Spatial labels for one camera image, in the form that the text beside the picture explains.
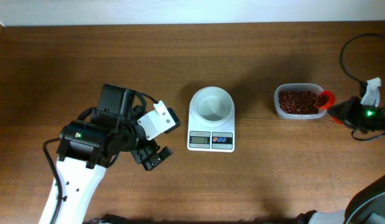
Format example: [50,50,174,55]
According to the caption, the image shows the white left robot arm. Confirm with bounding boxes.
[39,84,180,223]

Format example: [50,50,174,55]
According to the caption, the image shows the red beans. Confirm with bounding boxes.
[278,90,319,114]

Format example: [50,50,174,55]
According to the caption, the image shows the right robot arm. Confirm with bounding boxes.
[293,96,385,224]

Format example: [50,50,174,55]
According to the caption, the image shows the white round bowl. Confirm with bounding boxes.
[191,86,234,122]

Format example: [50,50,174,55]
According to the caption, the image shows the white digital kitchen scale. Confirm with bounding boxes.
[187,99,235,152]

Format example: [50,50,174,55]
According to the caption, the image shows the clear plastic container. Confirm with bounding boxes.
[273,83,331,120]

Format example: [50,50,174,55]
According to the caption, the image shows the orange plastic measuring scoop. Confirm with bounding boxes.
[314,90,336,111]

